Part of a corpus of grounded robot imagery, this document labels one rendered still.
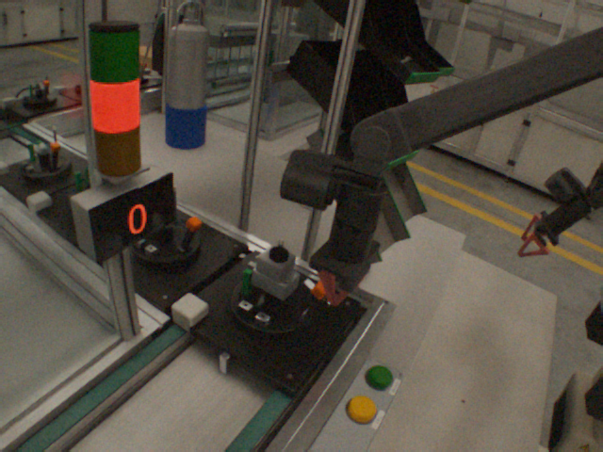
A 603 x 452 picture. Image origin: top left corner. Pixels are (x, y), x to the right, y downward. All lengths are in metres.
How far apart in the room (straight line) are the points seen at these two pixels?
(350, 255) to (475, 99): 0.25
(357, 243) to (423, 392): 0.39
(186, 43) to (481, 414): 1.32
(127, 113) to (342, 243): 0.30
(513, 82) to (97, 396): 0.68
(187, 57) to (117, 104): 1.01
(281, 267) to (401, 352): 0.36
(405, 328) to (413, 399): 0.18
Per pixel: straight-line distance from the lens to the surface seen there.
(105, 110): 0.42
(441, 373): 0.85
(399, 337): 0.87
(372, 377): 0.63
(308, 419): 0.59
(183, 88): 1.44
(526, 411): 0.89
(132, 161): 0.44
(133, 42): 0.41
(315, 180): 0.48
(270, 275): 0.61
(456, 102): 0.48
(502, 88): 0.49
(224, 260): 0.78
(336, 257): 0.52
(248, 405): 0.63
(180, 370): 0.67
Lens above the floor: 1.46
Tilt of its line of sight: 33 degrees down
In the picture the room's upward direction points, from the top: 11 degrees clockwise
